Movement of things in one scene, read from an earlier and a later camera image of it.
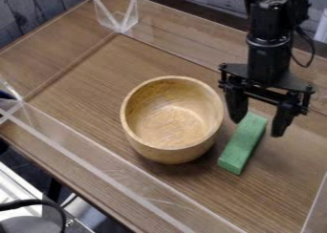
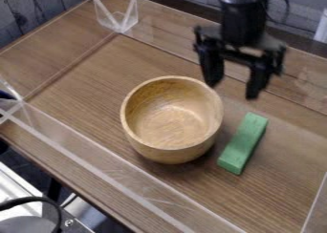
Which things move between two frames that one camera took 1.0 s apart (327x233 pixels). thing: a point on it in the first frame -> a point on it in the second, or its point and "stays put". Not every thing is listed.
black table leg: (54, 190) stays put
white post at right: (321, 32) stays put
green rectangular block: (243, 143) stays put
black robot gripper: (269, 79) -> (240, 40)
